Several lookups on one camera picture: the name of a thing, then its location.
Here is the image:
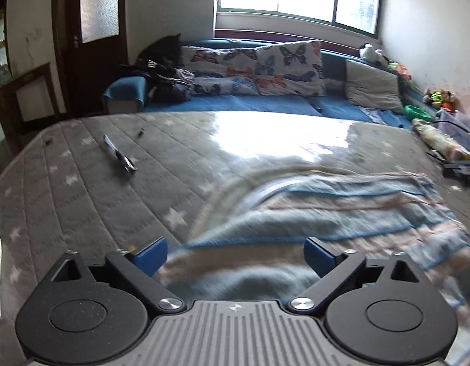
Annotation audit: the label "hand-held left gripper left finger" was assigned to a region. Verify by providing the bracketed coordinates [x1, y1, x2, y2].
[40, 236, 186, 313]

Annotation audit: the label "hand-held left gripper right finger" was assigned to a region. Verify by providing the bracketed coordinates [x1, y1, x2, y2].
[287, 237, 430, 313]

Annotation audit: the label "blue beige striped knit garment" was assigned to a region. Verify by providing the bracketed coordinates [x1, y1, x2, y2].
[161, 168, 470, 309]

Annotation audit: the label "pile of dark clothes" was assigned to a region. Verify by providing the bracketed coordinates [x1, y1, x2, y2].
[122, 59, 195, 103]

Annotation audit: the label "blue sofa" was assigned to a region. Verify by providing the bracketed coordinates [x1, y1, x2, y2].
[103, 38, 470, 130]

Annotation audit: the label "folded yellow patterned blanket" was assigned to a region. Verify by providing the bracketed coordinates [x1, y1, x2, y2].
[410, 118, 470, 163]

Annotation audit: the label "green bowl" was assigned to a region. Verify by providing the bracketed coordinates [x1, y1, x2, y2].
[404, 105, 432, 120]

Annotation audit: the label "grey pillow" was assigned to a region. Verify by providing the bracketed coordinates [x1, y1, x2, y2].
[345, 59, 405, 114]

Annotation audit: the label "butterfly print pillow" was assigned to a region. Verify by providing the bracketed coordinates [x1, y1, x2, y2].
[180, 45, 260, 96]
[255, 40, 327, 97]

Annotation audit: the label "clear plastic storage box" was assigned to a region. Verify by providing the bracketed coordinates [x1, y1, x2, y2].
[435, 109, 470, 138]

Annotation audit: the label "brown plush toys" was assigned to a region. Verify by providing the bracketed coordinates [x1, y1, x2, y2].
[424, 89, 456, 112]

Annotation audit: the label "green orange toy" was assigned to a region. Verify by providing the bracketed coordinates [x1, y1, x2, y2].
[385, 61, 411, 81]

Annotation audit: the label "black bag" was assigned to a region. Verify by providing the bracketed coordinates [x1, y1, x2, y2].
[138, 34, 182, 69]

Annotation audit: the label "dark wooden door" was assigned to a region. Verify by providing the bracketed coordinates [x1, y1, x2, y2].
[52, 0, 129, 117]

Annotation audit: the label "white plush toy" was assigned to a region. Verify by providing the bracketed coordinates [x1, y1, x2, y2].
[359, 43, 388, 63]

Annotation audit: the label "dark wooden chair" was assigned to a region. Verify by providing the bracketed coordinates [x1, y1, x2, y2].
[0, 62, 62, 138]

